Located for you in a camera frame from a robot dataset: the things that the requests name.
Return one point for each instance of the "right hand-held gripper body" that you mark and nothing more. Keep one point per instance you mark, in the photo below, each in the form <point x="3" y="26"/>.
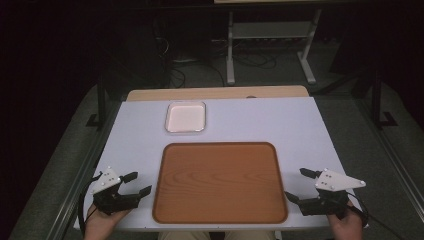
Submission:
<point x="330" y="203"/>

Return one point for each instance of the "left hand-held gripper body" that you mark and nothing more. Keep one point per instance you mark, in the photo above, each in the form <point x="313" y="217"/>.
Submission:
<point x="113" y="201"/>

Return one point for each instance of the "person's left hand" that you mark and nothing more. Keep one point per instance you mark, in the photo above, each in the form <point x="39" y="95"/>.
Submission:
<point x="98" y="225"/>

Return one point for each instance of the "person's right hand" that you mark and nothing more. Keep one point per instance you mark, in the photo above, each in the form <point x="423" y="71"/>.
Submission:
<point x="348" y="228"/>

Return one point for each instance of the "brown wooden tray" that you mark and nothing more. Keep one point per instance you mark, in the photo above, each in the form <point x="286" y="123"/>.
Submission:
<point x="220" y="183"/>

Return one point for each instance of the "white square dish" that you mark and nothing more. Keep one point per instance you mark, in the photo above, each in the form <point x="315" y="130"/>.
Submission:
<point x="185" y="117"/>

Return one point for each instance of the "black metal stand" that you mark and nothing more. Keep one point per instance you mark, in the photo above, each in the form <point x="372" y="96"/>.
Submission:
<point x="376" y="100"/>
<point x="101" y="100"/>

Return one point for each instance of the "white metal stand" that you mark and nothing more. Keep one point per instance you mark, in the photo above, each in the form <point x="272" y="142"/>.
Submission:
<point x="230" y="53"/>

